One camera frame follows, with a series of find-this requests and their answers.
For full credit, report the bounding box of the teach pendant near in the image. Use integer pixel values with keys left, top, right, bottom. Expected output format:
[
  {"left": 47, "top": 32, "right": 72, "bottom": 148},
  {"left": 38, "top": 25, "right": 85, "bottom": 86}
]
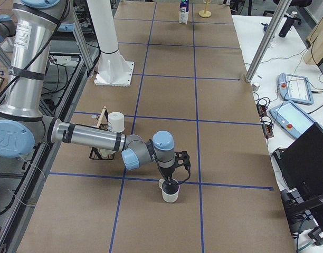
[{"left": 270, "top": 100, "right": 317, "bottom": 139}]

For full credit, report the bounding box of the small silver tape roll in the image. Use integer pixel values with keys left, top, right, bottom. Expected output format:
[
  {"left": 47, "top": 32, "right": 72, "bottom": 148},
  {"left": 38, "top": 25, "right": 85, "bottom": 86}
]
[{"left": 252, "top": 82, "right": 260, "bottom": 92}]

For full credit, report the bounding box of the black cylinder bottle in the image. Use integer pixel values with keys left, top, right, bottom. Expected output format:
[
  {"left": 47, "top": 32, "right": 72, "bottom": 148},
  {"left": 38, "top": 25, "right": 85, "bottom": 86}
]
[{"left": 278, "top": 11, "right": 301, "bottom": 37}]

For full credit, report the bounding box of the white upside-down cup rear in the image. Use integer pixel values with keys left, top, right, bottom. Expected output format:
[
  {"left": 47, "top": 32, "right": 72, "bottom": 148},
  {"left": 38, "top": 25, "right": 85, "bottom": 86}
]
[{"left": 108, "top": 112, "right": 125, "bottom": 133}]

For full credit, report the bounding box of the teach pendant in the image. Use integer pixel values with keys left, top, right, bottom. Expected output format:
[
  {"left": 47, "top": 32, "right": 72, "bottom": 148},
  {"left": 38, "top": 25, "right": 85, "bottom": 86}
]
[
  {"left": 277, "top": 73, "right": 314, "bottom": 105},
  {"left": 270, "top": 100, "right": 317, "bottom": 139}
]

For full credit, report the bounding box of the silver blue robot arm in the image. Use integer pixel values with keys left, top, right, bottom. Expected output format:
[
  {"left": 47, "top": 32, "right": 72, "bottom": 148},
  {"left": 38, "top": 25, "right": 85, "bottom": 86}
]
[
  {"left": 0, "top": 1, "right": 178, "bottom": 186},
  {"left": 0, "top": 14, "right": 16, "bottom": 43}
]

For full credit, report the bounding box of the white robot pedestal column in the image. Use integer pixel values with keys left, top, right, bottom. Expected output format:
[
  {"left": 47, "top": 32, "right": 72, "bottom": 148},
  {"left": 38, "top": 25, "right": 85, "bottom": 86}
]
[{"left": 87, "top": 0, "right": 135, "bottom": 86}]

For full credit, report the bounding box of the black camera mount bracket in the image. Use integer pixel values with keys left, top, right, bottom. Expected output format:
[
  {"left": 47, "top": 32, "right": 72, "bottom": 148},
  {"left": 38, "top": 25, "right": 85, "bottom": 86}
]
[{"left": 174, "top": 151, "right": 191, "bottom": 168}]

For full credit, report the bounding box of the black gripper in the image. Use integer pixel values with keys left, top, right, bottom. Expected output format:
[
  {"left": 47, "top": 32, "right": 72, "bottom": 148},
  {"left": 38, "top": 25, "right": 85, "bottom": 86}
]
[{"left": 159, "top": 167, "right": 175, "bottom": 187}]

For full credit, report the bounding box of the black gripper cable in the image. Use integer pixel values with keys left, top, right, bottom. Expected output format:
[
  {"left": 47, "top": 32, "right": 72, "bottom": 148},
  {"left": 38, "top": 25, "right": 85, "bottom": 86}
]
[{"left": 174, "top": 158, "right": 192, "bottom": 185}]

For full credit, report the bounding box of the black orange connector strip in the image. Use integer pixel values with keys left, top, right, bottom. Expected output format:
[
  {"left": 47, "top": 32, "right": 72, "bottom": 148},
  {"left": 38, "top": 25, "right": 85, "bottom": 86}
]
[{"left": 256, "top": 104, "right": 274, "bottom": 139}]

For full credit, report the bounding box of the wooden round stand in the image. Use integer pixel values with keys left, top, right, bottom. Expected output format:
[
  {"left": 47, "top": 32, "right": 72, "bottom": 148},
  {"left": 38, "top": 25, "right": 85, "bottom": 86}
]
[{"left": 198, "top": 0, "right": 212, "bottom": 18}]

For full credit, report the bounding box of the wooden board edge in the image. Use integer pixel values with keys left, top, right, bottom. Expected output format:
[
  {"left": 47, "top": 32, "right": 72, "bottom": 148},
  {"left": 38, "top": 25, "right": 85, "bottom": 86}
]
[{"left": 303, "top": 18, "right": 323, "bottom": 65}]

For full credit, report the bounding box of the white tilted cup front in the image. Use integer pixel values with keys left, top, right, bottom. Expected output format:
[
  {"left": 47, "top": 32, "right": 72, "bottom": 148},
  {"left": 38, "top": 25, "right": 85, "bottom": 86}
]
[{"left": 99, "top": 149, "right": 116, "bottom": 159}]

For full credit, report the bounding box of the white cup dark inside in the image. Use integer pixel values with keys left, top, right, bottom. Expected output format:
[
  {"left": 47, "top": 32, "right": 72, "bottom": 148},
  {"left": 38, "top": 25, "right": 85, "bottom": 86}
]
[{"left": 159, "top": 179, "right": 180, "bottom": 203}]

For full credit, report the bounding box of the aluminium frame post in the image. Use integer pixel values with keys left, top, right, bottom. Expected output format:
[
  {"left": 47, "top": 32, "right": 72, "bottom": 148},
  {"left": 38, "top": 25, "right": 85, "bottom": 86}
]
[{"left": 245, "top": 0, "right": 291, "bottom": 83}]

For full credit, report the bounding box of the black wire cup rack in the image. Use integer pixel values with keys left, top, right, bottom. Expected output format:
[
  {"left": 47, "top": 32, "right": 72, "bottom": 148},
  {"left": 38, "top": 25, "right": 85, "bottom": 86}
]
[{"left": 89, "top": 106, "right": 115, "bottom": 160}]

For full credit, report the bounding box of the teach pendant far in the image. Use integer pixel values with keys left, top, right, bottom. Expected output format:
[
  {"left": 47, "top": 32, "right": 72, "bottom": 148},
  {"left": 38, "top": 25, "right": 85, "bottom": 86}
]
[{"left": 277, "top": 73, "right": 314, "bottom": 105}]

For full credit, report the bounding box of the blue white milk carton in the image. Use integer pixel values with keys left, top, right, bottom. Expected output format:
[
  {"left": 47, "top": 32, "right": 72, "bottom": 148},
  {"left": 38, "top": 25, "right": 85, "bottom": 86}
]
[{"left": 179, "top": 0, "right": 189, "bottom": 24}]

